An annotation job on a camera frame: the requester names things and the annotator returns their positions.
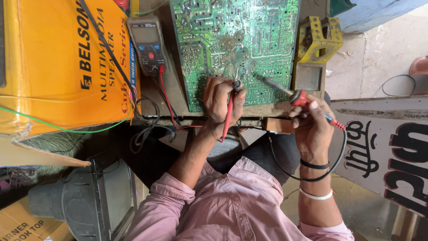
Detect yellow metal iron stand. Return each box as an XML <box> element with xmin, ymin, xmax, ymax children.
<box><xmin>296</xmin><ymin>16</ymin><xmax>344</xmax><ymax>64</ymax></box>

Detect black multimeter lead cable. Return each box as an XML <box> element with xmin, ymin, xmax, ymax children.
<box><xmin>78</xmin><ymin>0</ymin><xmax>177</xmax><ymax>154</ymax></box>

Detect short green wire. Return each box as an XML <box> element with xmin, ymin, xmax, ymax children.
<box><xmin>133</xmin><ymin>0</ymin><xmax>168</xmax><ymax>17</ymax></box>

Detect black wire ring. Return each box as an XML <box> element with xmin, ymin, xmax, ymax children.
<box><xmin>381</xmin><ymin>74</ymin><xmax>417</xmax><ymax>97</ymax></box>

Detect black soldering iron cable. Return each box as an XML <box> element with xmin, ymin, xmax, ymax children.
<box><xmin>267</xmin><ymin>129</ymin><xmax>348</xmax><ymax>183</ymax></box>

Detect red multimeter lead cable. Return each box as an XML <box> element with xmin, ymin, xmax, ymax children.
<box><xmin>158</xmin><ymin>64</ymin><xmax>203</xmax><ymax>130</ymax></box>

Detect white bangle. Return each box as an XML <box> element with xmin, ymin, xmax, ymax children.
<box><xmin>298</xmin><ymin>187</ymin><xmax>334</xmax><ymax>201</ymax></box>

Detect red multimeter probe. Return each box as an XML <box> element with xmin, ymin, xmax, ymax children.
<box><xmin>219</xmin><ymin>67</ymin><xmax>242</xmax><ymax>143</ymax></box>

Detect person's left hand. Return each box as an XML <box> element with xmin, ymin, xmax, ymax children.
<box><xmin>203</xmin><ymin>76</ymin><xmax>248</xmax><ymax>132</ymax></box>

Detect person's right hand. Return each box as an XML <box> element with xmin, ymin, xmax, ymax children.
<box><xmin>289</xmin><ymin>100</ymin><xmax>333</xmax><ymax>162</ymax></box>

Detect pink shirt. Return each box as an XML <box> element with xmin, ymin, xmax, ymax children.
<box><xmin>123</xmin><ymin>155</ymin><xmax>355</xmax><ymax>241</ymax></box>

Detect green circuit board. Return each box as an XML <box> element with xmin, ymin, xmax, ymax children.
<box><xmin>169</xmin><ymin>0</ymin><xmax>301</xmax><ymax>113</ymax></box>

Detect brown cardboard box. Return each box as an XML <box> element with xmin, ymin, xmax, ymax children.
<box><xmin>0</xmin><ymin>197</ymin><xmax>75</xmax><ymax>241</ymax></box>

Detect grey digital multimeter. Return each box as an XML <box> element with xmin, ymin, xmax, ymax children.
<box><xmin>126</xmin><ymin>15</ymin><xmax>170</xmax><ymax>77</ymax></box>

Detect long green wire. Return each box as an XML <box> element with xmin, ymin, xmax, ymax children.
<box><xmin>0</xmin><ymin>100</ymin><xmax>135</xmax><ymax>134</ymax></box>

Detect black monitor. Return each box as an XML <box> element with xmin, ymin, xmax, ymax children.
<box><xmin>28</xmin><ymin>157</ymin><xmax>138</xmax><ymax>241</ymax></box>

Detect red handled soldering iron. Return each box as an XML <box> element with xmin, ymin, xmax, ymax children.
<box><xmin>254</xmin><ymin>73</ymin><xmax>347</xmax><ymax>131</ymax></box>

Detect grey metal stand base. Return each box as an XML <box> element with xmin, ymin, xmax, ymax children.
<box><xmin>294</xmin><ymin>62</ymin><xmax>327</xmax><ymax>100</ymax></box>

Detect black trousers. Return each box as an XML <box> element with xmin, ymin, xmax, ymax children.
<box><xmin>207</xmin><ymin>133</ymin><xmax>302</xmax><ymax>187</ymax></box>

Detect copper vessel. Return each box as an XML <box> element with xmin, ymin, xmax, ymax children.
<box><xmin>408</xmin><ymin>55</ymin><xmax>428</xmax><ymax>76</ymax></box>

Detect straw brush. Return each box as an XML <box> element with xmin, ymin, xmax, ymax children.
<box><xmin>25</xmin><ymin>131</ymin><xmax>86</xmax><ymax>176</ymax></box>

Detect white signboard black lettering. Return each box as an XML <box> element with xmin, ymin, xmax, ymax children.
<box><xmin>329</xmin><ymin>95</ymin><xmax>428</xmax><ymax>219</ymax></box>

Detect small wooden block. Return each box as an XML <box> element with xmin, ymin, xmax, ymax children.
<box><xmin>261</xmin><ymin>117</ymin><xmax>295</xmax><ymax>135</ymax></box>

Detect black wristband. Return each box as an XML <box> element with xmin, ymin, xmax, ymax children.
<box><xmin>300</xmin><ymin>158</ymin><xmax>331</xmax><ymax>170</ymax></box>

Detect yellow speaker carton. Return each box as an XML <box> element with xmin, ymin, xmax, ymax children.
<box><xmin>0</xmin><ymin>0</ymin><xmax>142</xmax><ymax>168</ymax></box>

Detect blue painted furniture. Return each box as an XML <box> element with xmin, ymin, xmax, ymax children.
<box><xmin>329</xmin><ymin>0</ymin><xmax>428</xmax><ymax>34</ymax></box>

